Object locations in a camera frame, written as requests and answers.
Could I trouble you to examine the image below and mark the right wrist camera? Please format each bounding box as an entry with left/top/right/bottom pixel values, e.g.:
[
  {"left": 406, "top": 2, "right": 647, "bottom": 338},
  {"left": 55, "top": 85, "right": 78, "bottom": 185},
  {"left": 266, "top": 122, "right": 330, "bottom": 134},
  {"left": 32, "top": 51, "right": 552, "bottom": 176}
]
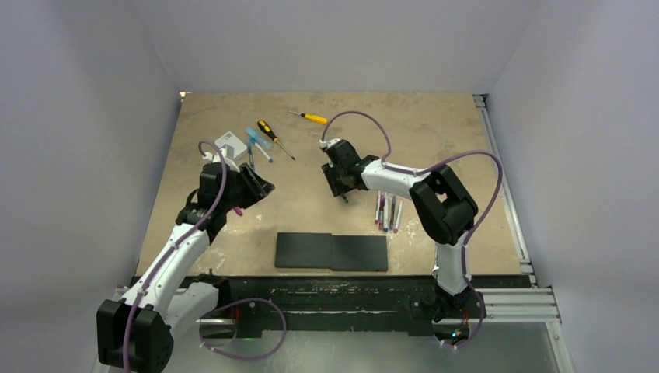
[{"left": 319, "top": 138, "right": 341, "bottom": 152}]

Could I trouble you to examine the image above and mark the white square box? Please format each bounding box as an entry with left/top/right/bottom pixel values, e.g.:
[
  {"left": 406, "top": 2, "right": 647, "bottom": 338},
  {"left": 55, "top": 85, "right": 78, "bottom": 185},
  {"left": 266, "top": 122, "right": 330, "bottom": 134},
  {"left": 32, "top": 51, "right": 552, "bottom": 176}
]
[{"left": 214, "top": 131, "right": 247, "bottom": 159}]

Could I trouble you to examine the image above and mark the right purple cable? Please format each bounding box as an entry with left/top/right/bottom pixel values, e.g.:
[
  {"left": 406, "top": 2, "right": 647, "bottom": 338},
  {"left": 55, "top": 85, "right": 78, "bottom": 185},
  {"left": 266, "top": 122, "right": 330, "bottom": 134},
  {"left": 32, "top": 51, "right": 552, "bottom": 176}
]
[{"left": 319, "top": 110, "right": 504, "bottom": 351}]

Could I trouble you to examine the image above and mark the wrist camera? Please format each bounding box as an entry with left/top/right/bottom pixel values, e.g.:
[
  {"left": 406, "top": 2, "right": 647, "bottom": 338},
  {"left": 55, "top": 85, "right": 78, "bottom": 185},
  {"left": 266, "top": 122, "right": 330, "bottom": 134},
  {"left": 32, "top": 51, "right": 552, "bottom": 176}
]
[
  {"left": 202, "top": 147, "right": 240, "bottom": 172},
  {"left": 319, "top": 138, "right": 341, "bottom": 152}
]

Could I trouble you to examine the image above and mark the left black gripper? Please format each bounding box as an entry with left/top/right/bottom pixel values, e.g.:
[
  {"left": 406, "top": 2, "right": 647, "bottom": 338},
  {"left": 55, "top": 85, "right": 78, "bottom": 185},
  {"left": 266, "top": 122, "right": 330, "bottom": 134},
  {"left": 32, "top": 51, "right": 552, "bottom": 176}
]
[{"left": 220, "top": 163, "right": 273, "bottom": 211}]

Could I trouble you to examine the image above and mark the yellow handle screwdriver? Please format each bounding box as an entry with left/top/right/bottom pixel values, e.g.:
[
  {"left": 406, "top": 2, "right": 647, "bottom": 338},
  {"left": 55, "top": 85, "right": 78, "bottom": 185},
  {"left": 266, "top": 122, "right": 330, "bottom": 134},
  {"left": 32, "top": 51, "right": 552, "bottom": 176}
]
[{"left": 289, "top": 110, "right": 328, "bottom": 125}]

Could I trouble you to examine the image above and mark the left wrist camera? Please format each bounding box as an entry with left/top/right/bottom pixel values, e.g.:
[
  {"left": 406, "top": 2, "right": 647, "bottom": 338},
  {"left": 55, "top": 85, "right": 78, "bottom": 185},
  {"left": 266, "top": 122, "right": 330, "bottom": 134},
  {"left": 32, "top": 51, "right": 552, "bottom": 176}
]
[{"left": 202, "top": 147, "right": 240, "bottom": 172}]

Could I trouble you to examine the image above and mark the aluminium side rail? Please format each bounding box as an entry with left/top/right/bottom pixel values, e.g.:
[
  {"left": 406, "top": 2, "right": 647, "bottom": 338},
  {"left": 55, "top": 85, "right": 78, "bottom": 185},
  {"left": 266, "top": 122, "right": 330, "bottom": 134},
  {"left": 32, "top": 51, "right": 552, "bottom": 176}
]
[{"left": 473, "top": 94, "right": 562, "bottom": 322}]

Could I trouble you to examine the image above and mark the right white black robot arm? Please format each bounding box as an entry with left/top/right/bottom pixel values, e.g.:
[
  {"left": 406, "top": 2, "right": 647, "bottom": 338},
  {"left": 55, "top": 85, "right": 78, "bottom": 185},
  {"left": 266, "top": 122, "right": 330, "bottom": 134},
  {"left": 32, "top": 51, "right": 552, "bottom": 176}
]
[{"left": 320, "top": 139, "right": 478, "bottom": 316}]

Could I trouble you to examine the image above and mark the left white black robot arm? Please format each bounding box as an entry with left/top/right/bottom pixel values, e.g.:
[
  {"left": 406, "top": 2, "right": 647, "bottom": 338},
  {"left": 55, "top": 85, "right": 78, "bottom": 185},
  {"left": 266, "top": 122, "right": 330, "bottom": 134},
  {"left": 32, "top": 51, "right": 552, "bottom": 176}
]
[{"left": 96, "top": 162, "right": 275, "bottom": 372}]

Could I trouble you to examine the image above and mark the dark blue gel pen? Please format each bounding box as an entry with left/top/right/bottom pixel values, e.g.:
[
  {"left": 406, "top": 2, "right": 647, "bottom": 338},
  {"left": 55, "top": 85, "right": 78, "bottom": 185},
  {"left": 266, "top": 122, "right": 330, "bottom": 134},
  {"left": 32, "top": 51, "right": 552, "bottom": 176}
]
[{"left": 388, "top": 194, "right": 396, "bottom": 232}]

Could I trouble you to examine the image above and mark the blue white marker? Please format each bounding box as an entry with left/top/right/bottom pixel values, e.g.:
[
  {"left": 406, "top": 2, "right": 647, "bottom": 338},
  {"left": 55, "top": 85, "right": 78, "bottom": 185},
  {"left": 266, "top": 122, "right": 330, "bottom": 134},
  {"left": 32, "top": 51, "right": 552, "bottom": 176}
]
[{"left": 382, "top": 192, "right": 389, "bottom": 232}]

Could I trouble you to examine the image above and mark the black rectangular block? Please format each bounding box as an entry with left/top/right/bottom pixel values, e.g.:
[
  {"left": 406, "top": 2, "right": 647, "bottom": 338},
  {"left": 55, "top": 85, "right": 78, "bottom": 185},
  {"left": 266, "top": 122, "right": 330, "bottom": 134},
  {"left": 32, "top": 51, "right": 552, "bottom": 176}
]
[{"left": 274, "top": 232, "right": 389, "bottom": 272}]

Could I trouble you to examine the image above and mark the black yellow screwdriver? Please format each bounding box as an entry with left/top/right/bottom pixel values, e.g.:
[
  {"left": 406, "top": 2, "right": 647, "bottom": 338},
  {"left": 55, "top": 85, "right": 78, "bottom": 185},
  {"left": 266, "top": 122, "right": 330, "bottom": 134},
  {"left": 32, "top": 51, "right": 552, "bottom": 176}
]
[{"left": 257, "top": 120, "right": 295, "bottom": 160}]

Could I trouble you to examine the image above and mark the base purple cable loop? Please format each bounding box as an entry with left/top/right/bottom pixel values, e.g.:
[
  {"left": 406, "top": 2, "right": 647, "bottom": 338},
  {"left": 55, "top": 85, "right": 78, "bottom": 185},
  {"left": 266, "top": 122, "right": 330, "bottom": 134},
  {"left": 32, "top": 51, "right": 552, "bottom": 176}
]
[{"left": 198, "top": 300, "right": 288, "bottom": 362}]

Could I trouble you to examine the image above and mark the black base frame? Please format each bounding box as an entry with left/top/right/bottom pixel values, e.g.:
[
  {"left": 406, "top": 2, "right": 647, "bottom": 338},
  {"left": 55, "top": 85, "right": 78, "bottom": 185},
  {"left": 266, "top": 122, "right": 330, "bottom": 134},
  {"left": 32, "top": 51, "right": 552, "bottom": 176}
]
[{"left": 128, "top": 275, "right": 532, "bottom": 340}]

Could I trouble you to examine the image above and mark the pink cap white marker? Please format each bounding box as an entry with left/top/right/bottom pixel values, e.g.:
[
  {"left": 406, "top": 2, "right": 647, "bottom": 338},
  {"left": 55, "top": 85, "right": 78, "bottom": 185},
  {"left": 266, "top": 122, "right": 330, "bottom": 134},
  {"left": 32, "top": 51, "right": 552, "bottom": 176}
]
[{"left": 392, "top": 201, "right": 403, "bottom": 233}]

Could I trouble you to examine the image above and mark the light blue cap marker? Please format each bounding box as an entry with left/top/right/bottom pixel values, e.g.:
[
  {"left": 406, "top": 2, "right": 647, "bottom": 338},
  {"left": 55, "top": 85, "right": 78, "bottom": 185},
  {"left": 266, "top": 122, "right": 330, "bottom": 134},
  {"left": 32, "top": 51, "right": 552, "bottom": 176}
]
[{"left": 253, "top": 142, "right": 274, "bottom": 163}]

